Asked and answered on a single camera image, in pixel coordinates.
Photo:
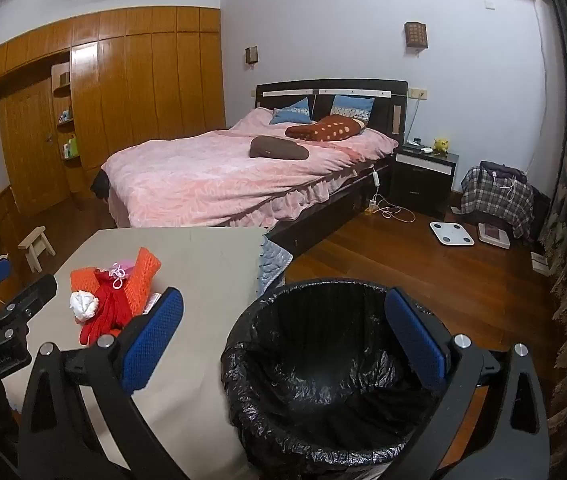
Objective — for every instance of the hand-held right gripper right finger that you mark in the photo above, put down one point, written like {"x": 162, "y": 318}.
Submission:
{"x": 416, "y": 335}

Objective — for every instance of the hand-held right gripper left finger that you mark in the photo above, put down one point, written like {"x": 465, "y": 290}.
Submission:
{"x": 156, "y": 340}

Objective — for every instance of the white tissue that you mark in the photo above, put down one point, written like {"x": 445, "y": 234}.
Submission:
{"x": 83, "y": 305}

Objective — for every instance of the red plastic bag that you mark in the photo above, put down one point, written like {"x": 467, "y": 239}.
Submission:
{"x": 105, "y": 310}

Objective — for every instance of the orange foam mesh sheet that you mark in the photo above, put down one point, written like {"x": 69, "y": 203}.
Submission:
{"x": 141, "y": 280}

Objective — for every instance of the pink cloth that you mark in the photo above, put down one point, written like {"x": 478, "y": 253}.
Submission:
{"x": 121, "y": 267}

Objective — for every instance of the black bag lined trash bin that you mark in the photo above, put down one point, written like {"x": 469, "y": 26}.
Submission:
{"x": 323, "y": 360}

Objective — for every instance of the small wooden stool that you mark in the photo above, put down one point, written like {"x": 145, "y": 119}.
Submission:
{"x": 35, "y": 240}

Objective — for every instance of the white bathroom scale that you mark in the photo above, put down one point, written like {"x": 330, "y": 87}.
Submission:
{"x": 451, "y": 234}

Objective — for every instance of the black cloth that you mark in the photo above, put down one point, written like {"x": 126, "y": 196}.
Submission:
{"x": 98, "y": 184}

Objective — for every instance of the floor power strip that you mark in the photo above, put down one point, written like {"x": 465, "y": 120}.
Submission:
{"x": 372, "y": 206}

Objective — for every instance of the blue quilted cloth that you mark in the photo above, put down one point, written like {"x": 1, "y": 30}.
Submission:
{"x": 273, "y": 265}

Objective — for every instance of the white floor box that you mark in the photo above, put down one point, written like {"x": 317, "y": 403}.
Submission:
{"x": 539, "y": 260}

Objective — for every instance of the dark nightstand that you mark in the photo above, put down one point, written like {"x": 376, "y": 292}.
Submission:
{"x": 421, "y": 175}

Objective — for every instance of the plaid cloth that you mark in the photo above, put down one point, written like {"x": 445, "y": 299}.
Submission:
{"x": 496, "y": 195}

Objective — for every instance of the white bed controller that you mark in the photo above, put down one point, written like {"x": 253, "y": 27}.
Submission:
{"x": 376, "y": 178}

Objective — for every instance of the bed with pink blanket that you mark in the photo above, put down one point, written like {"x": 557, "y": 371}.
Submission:
{"x": 203, "y": 180}

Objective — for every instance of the small shelf items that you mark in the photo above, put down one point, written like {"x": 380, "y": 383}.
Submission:
{"x": 65, "y": 115}

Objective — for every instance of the yellow plush toy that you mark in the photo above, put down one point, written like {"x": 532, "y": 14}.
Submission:
{"x": 441, "y": 145}

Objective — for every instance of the wooden wardrobe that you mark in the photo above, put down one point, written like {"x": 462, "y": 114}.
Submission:
{"x": 128, "y": 95}

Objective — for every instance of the brown polka dot pillow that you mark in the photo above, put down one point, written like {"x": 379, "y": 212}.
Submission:
{"x": 328, "y": 127}

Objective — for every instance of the dark brown cushion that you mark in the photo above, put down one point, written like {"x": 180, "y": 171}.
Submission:
{"x": 276, "y": 147}

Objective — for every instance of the blue patterned pillow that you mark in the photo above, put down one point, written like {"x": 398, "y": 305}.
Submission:
{"x": 291, "y": 112}
{"x": 351, "y": 107}

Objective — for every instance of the wall socket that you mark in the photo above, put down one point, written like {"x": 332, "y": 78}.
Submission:
{"x": 417, "y": 93}

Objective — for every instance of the dark wooden bed frame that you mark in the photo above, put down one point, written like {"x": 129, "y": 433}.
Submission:
{"x": 358, "y": 87}

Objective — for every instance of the large lattice wall lamp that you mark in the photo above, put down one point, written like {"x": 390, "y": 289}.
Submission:
{"x": 416, "y": 35}

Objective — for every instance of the small wall lamp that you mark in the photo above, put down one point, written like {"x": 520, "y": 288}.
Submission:
{"x": 251, "y": 54}

